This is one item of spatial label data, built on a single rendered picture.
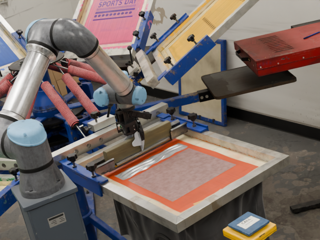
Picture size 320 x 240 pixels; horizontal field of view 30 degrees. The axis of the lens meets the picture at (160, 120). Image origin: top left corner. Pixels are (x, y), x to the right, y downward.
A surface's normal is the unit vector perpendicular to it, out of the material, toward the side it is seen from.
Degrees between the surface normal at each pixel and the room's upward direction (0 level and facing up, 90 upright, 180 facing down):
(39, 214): 90
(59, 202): 90
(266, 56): 0
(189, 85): 79
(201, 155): 0
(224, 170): 0
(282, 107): 90
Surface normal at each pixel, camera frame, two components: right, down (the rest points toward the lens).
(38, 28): -0.49, -0.45
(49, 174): 0.65, -0.17
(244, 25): -0.77, 0.37
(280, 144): -0.19, -0.91
